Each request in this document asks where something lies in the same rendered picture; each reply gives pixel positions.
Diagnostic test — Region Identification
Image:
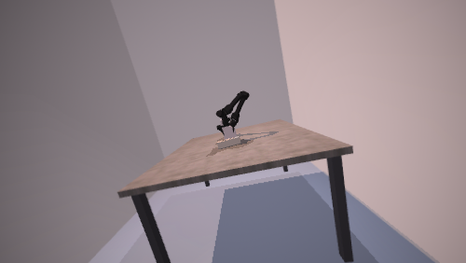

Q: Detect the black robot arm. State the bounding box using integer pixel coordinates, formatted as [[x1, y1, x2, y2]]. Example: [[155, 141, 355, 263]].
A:
[[216, 91, 250, 124]]

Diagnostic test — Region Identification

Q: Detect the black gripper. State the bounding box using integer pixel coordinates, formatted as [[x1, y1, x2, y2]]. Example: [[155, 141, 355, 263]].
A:
[[216, 121, 237, 134]]

